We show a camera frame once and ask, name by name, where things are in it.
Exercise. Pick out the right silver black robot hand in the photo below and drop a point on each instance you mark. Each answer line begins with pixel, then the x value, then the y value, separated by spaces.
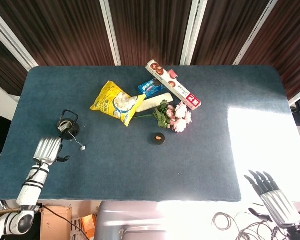
pixel 280 205

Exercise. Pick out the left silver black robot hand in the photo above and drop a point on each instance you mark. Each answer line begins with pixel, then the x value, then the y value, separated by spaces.
pixel 47 150

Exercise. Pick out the black cast iron teapot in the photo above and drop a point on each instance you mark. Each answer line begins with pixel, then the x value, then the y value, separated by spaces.
pixel 73 127

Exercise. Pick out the yellow marshmallow snack bag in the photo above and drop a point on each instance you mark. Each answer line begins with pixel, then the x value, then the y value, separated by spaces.
pixel 115 102

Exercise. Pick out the brown cardboard box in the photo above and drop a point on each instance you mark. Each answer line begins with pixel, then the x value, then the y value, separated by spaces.
pixel 56 220

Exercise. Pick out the white printed carton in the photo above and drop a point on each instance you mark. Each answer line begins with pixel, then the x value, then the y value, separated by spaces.
pixel 77 225

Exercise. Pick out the orange small box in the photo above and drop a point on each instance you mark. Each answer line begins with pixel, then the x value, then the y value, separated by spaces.
pixel 88 222

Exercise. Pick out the blue felt table mat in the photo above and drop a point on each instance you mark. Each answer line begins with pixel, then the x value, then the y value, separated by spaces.
pixel 130 162

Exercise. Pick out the grey robot torso base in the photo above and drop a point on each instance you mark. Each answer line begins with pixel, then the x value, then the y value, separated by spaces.
pixel 130 220

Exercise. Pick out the black round tin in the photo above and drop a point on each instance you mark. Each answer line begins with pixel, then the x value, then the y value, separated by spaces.
pixel 157 138

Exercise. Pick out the cream rectangular case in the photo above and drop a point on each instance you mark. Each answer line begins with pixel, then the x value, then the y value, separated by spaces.
pixel 152 102

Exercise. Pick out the blue Oreo cookie box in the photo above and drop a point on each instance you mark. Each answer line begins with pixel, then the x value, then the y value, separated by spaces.
pixel 151 88

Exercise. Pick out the pink rose bouquet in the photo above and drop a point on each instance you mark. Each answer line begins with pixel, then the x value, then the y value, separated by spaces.
pixel 180 117

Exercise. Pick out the long white red cookie box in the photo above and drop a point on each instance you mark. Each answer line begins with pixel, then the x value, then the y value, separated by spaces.
pixel 173 85

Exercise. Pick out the small red pink box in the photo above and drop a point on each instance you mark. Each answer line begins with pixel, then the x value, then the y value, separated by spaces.
pixel 173 74

